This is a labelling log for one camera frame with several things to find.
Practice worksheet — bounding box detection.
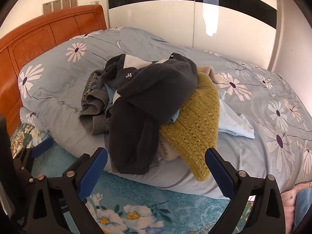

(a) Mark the orange wooden headboard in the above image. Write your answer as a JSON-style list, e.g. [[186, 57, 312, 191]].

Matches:
[[0, 4, 108, 137]]

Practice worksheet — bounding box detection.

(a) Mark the light blue shirt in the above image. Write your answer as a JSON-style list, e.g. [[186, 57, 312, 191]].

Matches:
[[218, 89, 255, 139]]

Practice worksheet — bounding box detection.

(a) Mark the mustard knitted sweater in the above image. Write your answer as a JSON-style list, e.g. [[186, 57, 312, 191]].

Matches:
[[160, 72, 220, 182]]

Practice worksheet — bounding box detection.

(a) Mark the teal floral blanket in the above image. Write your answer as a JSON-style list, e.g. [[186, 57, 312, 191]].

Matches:
[[10, 123, 254, 234]]

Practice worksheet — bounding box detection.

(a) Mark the daisy print grey duvet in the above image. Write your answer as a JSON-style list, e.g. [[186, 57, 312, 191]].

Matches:
[[18, 26, 312, 200]]

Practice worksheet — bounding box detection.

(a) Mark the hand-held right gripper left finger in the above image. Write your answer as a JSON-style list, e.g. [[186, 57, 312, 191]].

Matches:
[[26, 147, 108, 234]]

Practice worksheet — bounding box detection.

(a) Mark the white wardrobe with black stripe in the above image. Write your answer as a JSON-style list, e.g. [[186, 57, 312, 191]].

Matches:
[[106, 0, 278, 71]]

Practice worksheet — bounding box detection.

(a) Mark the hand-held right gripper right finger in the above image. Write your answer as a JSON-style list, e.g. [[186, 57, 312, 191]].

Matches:
[[205, 147, 286, 234]]

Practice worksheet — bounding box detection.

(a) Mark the beige garment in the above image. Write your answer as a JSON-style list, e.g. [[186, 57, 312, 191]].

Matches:
[[197, 66, 230, 89]]

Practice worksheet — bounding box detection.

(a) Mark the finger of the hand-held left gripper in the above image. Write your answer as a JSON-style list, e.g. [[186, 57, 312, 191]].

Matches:
[[13, 138, 54, 190]]

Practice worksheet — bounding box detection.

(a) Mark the grey sweatshirt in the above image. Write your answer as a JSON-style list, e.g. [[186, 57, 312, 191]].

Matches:
[[79, 69, 117, 135]]

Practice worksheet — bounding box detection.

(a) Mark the dark grey fleece jacket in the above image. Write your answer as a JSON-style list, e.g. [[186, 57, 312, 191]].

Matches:
[[102, 53, 198, 175]]

